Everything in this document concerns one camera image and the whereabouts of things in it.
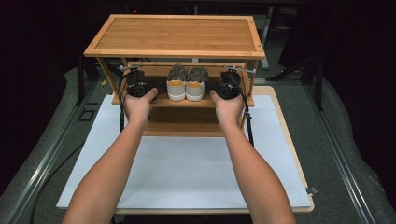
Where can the beige sneaker with orange heel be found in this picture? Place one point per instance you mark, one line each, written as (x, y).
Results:
(196, 87)
(176, 85)

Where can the person's left hand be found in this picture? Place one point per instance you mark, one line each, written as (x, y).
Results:
(138, 107)

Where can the metal floor rail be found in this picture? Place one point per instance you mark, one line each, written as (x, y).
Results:
(339, 152)
(46, 158)

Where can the small yellow tag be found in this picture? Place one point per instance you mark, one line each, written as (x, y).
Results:
(104, 83)

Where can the black metal stand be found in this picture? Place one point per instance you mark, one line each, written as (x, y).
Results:
(80, 81)
(317, 81)

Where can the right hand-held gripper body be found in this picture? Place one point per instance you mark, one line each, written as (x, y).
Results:
(230, 85)

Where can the grey metal stand post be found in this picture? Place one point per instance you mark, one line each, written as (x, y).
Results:
(266, 37)

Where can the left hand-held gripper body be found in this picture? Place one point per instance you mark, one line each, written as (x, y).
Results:
(137, 84)

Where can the small metal clip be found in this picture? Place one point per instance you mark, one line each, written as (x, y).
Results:
(312, 190)

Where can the white table mat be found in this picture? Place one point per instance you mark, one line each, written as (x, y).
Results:
(183, 174)

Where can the person's right hand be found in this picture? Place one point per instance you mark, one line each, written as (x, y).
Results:
(229, 110)

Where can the wooden three-tier shoe rack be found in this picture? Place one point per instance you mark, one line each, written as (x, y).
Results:
(177, 35)

